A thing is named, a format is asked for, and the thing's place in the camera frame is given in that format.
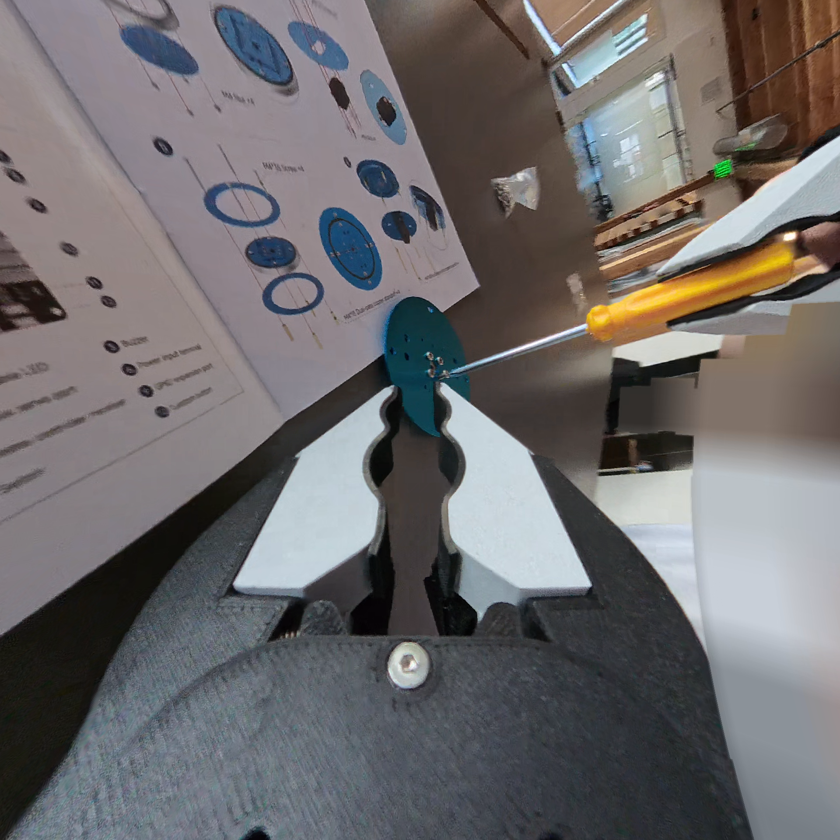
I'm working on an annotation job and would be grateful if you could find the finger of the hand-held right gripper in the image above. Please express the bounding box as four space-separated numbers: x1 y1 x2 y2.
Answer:
656 130 840 278
668 266 840 337

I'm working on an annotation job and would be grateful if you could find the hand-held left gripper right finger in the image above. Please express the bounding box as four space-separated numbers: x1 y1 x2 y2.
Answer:
428 382 593 636

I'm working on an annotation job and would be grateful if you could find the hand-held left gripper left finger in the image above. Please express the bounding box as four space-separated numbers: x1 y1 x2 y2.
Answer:
233 386 399 635

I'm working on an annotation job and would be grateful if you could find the yellow-handled screwdriver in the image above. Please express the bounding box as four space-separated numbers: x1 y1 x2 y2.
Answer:
433 239 802 380

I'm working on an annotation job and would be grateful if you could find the blue round metal plate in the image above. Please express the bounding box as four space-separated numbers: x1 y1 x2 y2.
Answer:
381 297 472 438

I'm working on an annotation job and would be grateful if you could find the clear bag of screws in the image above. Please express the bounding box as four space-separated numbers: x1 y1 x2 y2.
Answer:
491 167 542 215

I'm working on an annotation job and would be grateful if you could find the open assembly manual booklet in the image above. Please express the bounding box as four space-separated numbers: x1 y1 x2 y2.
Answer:
0 0 481 635

